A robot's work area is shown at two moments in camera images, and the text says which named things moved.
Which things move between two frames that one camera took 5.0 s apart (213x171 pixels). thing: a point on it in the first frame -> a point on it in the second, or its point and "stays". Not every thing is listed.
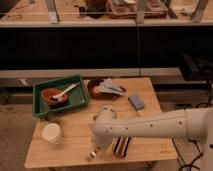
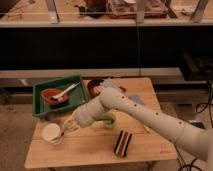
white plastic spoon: x=61 y=95 stays
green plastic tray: x=76 y=97 stays
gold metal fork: x=91 y=155 -> x=65 y=134
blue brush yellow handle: x=137 y=104 stays
